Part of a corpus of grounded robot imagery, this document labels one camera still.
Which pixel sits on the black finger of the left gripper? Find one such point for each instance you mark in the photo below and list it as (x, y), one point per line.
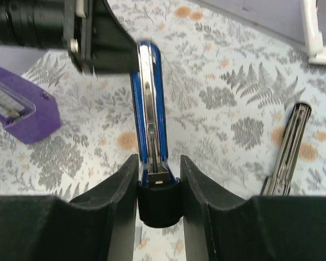
(113, 50)

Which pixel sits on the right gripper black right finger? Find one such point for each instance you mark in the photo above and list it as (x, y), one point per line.
(219, 225)

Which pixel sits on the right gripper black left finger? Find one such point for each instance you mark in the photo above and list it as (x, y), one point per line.
(96, 225)

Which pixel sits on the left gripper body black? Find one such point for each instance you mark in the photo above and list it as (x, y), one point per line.
(49, 25)

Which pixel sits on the blue stapler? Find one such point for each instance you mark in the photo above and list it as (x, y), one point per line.
(159, 191)

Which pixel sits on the purple stapler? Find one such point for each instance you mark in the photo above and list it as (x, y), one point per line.
(27, 112)

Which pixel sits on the white stapler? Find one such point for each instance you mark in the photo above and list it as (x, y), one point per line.
(315, 47)

